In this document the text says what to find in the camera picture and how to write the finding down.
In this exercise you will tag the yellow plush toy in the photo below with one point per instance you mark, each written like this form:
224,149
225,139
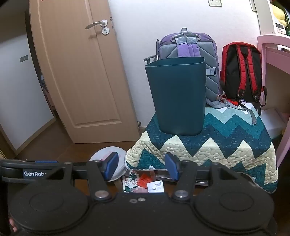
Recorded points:
279,13

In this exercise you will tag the white shelf unit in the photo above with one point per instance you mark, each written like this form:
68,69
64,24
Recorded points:
265,18

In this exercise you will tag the white storage box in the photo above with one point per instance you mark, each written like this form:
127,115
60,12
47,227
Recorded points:
271,122

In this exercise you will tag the grey wall switch plate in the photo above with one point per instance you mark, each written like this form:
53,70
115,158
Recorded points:
24,58

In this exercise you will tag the white paper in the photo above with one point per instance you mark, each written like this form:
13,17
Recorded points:
156,187

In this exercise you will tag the pink desk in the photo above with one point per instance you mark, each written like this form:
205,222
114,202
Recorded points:
271,59

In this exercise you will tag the red chenille mitt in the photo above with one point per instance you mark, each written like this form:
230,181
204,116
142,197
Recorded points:
143,180

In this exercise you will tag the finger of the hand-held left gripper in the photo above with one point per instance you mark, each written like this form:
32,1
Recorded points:
29,174
45,162

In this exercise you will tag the light wooden door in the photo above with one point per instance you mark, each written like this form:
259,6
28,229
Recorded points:
79,79

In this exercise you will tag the dark teal waste bin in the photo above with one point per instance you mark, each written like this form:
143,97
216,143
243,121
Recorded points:
176,97

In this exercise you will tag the purple grey backpack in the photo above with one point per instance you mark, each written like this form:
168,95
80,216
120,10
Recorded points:
210,56

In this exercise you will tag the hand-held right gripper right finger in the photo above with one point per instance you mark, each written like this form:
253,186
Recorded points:
172,168

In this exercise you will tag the white digital clock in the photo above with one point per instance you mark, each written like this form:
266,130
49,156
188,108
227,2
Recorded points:
280,28

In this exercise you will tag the red black backpack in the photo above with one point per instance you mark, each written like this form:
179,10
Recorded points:
235,74

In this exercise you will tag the white wall outlet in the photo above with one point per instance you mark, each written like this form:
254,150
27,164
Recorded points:
214,2

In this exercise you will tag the white round floor disc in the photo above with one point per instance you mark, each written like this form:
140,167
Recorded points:
99,155

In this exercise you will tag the white christmas print bag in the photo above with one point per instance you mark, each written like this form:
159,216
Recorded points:
130,182

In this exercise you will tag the round silver door lock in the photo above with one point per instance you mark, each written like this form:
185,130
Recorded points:
105,30

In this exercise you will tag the teal zigzag quilt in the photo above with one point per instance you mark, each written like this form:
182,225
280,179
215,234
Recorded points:
204,145

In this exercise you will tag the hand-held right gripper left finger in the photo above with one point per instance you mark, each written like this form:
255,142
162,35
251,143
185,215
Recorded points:
110,167

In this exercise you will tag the metal door stopper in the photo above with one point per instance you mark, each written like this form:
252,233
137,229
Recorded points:
139,124

